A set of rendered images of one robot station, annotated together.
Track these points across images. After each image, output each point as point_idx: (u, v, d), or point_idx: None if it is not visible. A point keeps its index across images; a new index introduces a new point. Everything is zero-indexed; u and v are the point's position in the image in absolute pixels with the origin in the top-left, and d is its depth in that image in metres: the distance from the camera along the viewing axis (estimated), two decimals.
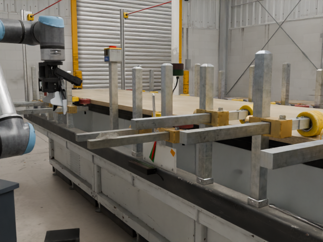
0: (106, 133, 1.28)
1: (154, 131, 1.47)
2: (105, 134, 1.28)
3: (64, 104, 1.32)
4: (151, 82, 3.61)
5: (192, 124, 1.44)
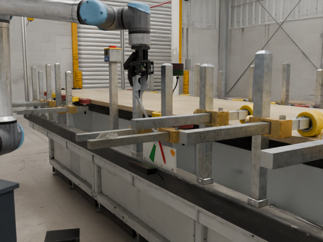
0: (106, 134, 1.28)
1: (153, 131, 1.47)
2: (105, 134, 1.28)
3: (143, 90, 1.49)
4: (151, 82, 3.61)
5: (192, 124, 1.44)
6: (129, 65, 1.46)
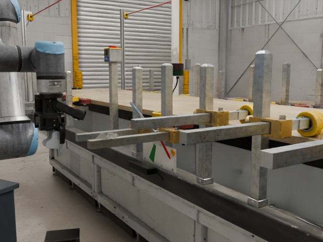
0: (106, 134, 1.28)
1: (153, 132, 1.48)
2: (105, 134, 1.28)
3: (60, 148, 1.17)
4: (151, 82, 3.61)
5: (192, 124, 1.44)
6: None
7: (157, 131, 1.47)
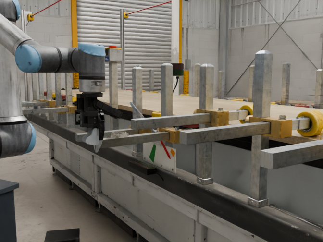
0: (117, 132, 1.30)
1: (153, 132, 1.48)
2: (116, 133, 1.30)
3: (99, 144, 1.24)
4: (151, 82, 3.61)
5: None
6: None
7: (157, 131, 1.47)
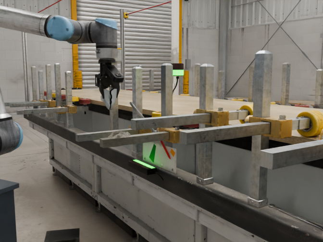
0: (118, 132, 1.31)
1: (153, 132, 1.48)
2: (118, 133, 1.31)
3: (104, 102, 1.51)
4: (151, 82, 3.61)
5: None
6: None
7: (157, 131, 1.47)
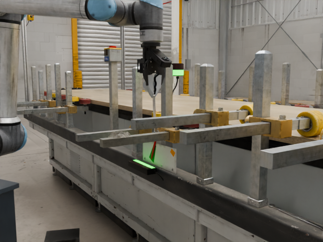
0: (118, 132, 1.31)
1: (154, 131, 1.47)
2: (118, 133, 1.31)
3: (147, 90, 1.37)
4: None
5: None
6: None
7: None
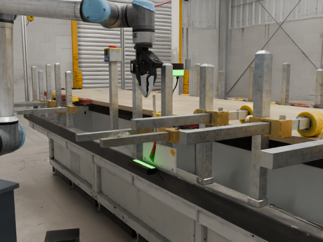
0: (118, 132, 1.31)
1: (154, 131, 1.47)
2: (118, 133, 1.31)
3: (140, 90, 1.42)
4: None
5: None
6: None
7: None
